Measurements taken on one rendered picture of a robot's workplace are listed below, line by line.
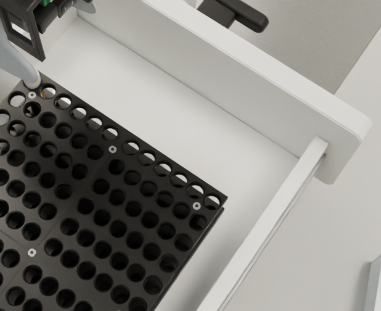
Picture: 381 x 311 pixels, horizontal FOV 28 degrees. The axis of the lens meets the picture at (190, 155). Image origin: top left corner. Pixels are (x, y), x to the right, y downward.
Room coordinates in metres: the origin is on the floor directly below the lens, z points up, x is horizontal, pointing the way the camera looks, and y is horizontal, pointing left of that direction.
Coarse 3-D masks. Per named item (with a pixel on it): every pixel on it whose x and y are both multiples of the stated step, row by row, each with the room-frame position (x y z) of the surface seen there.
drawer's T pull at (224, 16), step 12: (204, 0) 0.32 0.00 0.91; (216, 0) 0.32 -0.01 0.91; (228, 0) 0.32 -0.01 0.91; (240, 0) 0.32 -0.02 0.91; (204, 12) 0.30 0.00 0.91; (216, 12) 0.31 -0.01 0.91; (228, 12) 0.31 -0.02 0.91; (240, 12) 0.31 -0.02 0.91; (252, 12) 0.31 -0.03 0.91; (228, 24) 0.30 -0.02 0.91; (252, 24) 0.30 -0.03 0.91; (264, 24) 0.30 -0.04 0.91
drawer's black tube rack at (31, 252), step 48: (48, 96) 0.24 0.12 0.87; (0, 144) 0.19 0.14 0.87; (48, 144) 0.19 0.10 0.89; (96, 144) 0.19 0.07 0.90; (0, 192) 0.15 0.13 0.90; (48, 192) 0.15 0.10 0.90; (96, 192) 0.17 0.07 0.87; (144, 192) 0.17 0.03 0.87; (192, 192) 0.17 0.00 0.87; (0, 240) 0.11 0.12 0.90; (48, 240) 0.12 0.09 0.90; (96, 240) 0.12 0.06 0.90; (144, 240) 0.13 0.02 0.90; (192, 240) 0.13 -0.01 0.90; (0, 288) 0.08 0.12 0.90; (48, 288) 0.09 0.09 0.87; (96, 288) 0.09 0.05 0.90; (144, 288) 0.09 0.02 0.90
